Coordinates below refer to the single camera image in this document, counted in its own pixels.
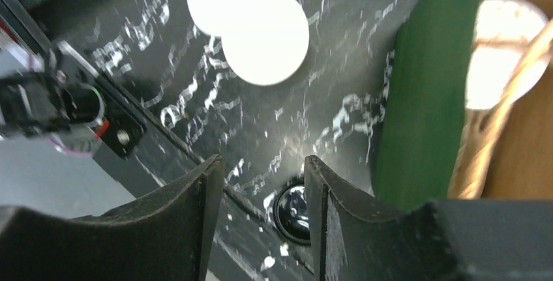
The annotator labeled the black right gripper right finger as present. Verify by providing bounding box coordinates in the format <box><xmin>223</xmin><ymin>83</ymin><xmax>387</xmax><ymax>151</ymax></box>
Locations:
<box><xmin>304</xmin><ymin>156</ymin><xmax>552</xmax><ymax>280</ymax></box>

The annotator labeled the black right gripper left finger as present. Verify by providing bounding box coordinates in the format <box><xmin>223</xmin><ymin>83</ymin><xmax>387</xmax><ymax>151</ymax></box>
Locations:
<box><xmin>1</xmin><ymin>155</ymin><xmax>225</xmax><ymax>280</ymax></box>

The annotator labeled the green paper bag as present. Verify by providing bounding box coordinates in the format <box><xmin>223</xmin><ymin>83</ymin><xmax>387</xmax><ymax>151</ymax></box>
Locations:
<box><xmin>371</xmin><ymin>0</ymin><xmax>553</xmax><ymax>211</ymax></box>

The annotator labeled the green paper cup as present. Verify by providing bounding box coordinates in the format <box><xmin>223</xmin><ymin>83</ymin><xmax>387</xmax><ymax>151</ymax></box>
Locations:
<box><xmin>221</xmin><ymin>0</ymin><xmax>310</xmax><ymax>86</ymax></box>

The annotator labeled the single black cup lid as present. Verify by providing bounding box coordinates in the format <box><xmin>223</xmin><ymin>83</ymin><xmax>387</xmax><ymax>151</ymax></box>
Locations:
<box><xmin>273</xmin><ymin>183</ymin><xmax>310</xmax><ymax>245</ymax></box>

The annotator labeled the white cup lid stack front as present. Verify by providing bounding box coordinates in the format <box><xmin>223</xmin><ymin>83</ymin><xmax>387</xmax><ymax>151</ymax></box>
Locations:
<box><xmin>185</xmin><ymin>0</ymin><xmax>252</xmax><ymax>38</ymax></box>

